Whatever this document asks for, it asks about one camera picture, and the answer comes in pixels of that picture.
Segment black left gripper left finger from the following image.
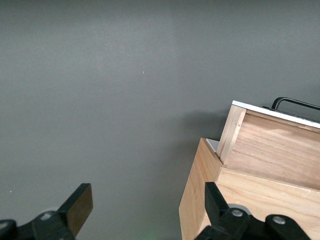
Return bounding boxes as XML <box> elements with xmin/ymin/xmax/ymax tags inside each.
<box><xmin>0</xmin><ymin>183</ymin><xmax>94</xmax><ymax>240</ymax></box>

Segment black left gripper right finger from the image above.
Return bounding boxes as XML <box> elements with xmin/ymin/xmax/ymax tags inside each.
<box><xmin>194</xmin><ymin>181</ymin><xmax>311</xmax><ymax>240</ymax></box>

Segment white-fronted wooden drawer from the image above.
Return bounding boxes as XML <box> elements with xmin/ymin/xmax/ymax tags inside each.
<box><xmin>205</xmin><ymin>138</ymin><xmax>221</xmax><ymax>154</ymax></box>
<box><xmin>216</xmin><ymin>100</ymin><xmax>320</xmax><ymax>185</ymax></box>

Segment black metal drawer handle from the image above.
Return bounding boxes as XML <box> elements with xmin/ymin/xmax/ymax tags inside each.
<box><xmin>262</xmin><ymin>96</ymin><xmax>320</xmax><ymax>111</ymax></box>

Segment wooden drawer cabinet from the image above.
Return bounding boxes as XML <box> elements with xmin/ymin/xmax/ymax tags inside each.
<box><xmin>178</xmin><ymin>136</ymin><xmax>320</xmax><ymax>240</ymax></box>

